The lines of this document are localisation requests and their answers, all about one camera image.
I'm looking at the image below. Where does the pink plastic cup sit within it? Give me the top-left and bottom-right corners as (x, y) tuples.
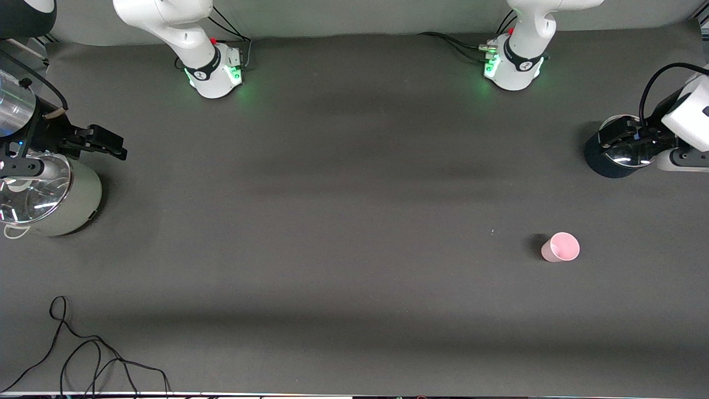
(541, 232), (580, 263)

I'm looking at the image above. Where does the thin black loose cable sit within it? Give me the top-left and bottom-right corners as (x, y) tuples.
(0, 295), (171, 397)

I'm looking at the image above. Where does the dark blue saucepan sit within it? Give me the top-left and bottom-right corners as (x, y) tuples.
(584, 115), (665, 179)

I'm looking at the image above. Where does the glass lid with white knob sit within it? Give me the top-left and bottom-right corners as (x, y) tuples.
(0, 154), (74, 226)

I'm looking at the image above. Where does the dark grey table mat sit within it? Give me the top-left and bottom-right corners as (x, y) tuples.
(0, 22), (709, 395)

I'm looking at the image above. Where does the pale grey cooking pot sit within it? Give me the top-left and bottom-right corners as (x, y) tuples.
(0, 152), (104, 239)

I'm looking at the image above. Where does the aluminium frame rail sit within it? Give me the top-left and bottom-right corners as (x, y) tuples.
(0, 30), (53, 71)

